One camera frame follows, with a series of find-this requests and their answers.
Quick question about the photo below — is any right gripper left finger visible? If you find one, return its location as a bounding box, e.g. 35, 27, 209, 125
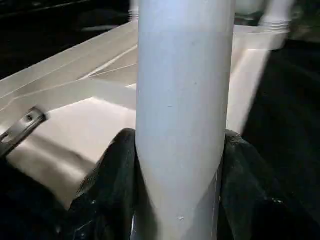
65, 128, 138, 240

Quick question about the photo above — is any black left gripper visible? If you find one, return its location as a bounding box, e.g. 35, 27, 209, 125
0, 106, 49, 159

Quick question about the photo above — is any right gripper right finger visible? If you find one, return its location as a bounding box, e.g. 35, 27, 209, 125
217, 129, 320, 240

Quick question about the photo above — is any white plastic table top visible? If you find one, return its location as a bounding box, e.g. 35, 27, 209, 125
0, 20, 288, 211

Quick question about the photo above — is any black work mat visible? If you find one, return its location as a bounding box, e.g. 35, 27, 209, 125
0, 30, 320, 240

